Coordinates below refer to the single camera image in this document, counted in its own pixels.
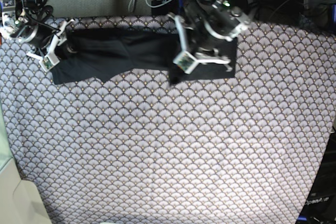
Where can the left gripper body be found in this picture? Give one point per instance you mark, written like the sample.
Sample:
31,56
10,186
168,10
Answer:
201,35

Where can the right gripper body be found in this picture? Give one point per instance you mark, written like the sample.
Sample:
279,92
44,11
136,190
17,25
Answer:
47,40

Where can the dark grey T-shirt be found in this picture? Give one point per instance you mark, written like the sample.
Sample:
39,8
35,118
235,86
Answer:
107,52

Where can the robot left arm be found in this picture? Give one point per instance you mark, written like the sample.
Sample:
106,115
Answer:
229,48

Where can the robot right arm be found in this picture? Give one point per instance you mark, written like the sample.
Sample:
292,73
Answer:
25,21

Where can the fan patterned tablecloth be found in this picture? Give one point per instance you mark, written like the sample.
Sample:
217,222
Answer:
136,150

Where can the blue clamp right edge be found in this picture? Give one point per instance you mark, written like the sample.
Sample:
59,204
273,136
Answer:
332,18

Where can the black OpenArm case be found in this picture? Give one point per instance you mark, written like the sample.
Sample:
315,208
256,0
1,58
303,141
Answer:
320,204

